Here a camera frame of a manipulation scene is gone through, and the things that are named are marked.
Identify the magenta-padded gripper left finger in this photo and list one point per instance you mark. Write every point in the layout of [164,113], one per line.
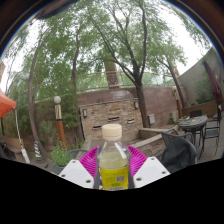
[76,172]

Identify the round dark patio table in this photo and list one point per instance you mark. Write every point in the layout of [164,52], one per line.
[193,122]

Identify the blue yellow striped cone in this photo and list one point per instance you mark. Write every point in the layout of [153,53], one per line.
[37,150]

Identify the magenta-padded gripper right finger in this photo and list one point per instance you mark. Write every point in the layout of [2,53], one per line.
[149,171]

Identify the dark forked tree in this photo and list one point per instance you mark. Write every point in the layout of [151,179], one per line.
[141,103]

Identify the grey wall utility box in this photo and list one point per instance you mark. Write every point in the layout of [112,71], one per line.
[151,119]

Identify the green plant in teal pot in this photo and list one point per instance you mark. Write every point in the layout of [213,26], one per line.
[61,155]

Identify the black wall lantern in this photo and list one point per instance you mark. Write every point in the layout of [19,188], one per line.
[85,113]
[136,105]

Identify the wooden globe lamp post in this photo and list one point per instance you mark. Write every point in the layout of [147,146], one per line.
[60,128]
[178,105]

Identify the black metal patio chair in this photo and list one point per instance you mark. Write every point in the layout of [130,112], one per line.
[211,133]
[196,113]

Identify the yellow-labelled clear drink bottle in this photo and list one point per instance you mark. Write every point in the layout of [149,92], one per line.
[114,171]

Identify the leaning slender tree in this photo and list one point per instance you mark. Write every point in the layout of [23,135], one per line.
[31,100]

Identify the closed maroon patio umbrella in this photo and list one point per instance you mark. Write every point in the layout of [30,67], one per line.
[213,83]

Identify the wooden bench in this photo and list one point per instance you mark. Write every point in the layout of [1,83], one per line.
[11,145]

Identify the orange canopy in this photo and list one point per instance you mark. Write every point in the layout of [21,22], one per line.
[6,103]

